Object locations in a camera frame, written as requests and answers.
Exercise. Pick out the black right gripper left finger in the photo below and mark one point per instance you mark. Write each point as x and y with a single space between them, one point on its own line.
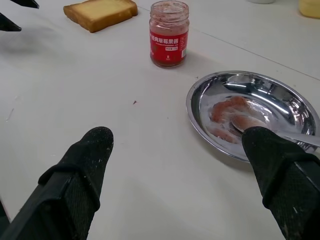
67 185

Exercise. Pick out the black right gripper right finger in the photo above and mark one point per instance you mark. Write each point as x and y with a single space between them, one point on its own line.
282 180

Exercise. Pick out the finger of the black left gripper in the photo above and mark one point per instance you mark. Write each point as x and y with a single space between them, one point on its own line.
31 3
8 23

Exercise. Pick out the toast slice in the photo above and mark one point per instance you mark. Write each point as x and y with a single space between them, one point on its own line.
100 13

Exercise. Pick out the strawberry jam glass jar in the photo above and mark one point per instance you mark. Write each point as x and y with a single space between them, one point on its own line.
168 37

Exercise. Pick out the steel spoon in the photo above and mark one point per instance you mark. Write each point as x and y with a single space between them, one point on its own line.
295 136

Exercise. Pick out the round steel plate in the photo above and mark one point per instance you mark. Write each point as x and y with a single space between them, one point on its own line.
252 107

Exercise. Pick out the yellow container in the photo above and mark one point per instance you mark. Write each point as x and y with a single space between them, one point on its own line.
309 8

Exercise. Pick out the white object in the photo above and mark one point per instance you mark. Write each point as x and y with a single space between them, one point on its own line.
261 1

